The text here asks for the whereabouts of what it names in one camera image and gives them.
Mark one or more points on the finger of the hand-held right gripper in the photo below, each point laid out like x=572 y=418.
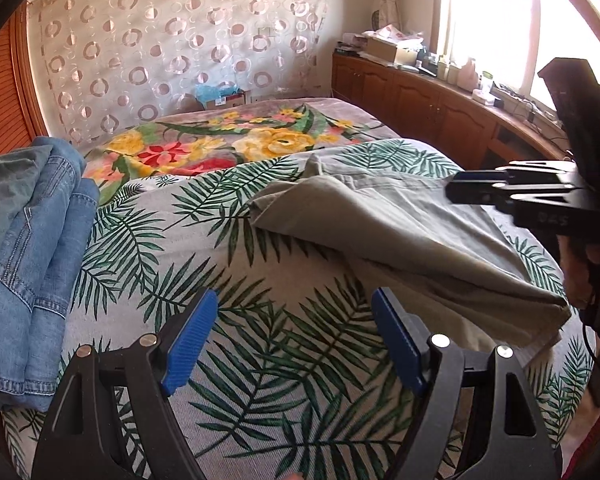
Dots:
x=475 y=195
x=485 y=177

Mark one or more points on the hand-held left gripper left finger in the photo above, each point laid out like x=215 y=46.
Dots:
x=192 y=340

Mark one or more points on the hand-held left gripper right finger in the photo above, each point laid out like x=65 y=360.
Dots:
x=397 y=340

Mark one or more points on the khaki pants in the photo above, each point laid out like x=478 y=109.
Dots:
x=405 y=230

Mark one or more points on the person's right hand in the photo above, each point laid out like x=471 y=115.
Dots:
x=577 y=272

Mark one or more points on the leaf print bedsheet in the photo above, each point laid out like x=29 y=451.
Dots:
x=280 y=320

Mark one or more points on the wooden cabinet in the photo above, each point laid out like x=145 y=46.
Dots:
x=420 y=105

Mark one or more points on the window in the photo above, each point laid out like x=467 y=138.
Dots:
x=495 y=15

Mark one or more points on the cardboard box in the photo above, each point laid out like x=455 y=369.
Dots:
x=387 y=50

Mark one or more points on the blue denim jeans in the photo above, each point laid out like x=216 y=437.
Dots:
x=30 y=260

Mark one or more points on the floral blanket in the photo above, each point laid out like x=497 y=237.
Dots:
x=180 y=150

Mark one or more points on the grey-green garment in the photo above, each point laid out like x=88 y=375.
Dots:
x=5 y=195

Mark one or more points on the box with blue cloth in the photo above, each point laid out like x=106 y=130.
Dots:
x=220 y=96

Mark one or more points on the wooden slatted wardrobe door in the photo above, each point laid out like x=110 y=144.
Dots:
x=10 y=100

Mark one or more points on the circle pattern curtain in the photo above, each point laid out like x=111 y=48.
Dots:
x=170 y=35

